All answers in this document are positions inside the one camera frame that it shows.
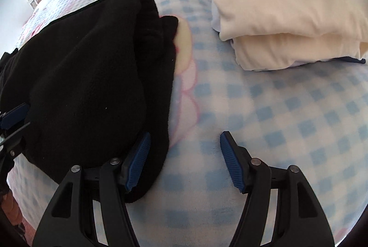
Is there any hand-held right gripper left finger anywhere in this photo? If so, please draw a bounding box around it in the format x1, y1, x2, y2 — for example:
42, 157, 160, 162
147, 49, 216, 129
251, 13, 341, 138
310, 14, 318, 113
32, 132, 152, 247

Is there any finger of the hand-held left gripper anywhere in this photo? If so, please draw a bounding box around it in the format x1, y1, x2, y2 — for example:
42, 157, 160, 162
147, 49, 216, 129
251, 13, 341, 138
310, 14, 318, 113
0, 122, 31, 155
0, 103, 31, 129

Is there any black fleece jacket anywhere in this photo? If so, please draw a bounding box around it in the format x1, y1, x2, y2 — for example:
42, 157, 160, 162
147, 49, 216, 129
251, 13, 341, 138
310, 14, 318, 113
0, 0, 179, 204

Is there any person's left hand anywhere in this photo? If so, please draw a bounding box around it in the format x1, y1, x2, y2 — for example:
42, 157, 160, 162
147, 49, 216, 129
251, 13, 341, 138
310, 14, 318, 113
1, 194, 22, 226

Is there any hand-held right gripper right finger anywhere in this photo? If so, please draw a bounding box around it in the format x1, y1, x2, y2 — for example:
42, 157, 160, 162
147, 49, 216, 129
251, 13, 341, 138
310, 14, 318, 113
220, 131, 335, 247

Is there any blue checked cartoon blanket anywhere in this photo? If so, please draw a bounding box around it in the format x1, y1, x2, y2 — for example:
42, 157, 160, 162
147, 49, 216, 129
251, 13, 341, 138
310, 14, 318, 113
6, 0, 368, 247

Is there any cream folded garment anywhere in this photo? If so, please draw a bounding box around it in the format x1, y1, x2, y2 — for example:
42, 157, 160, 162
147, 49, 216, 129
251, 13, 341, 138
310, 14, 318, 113
211, 0, 368, 72

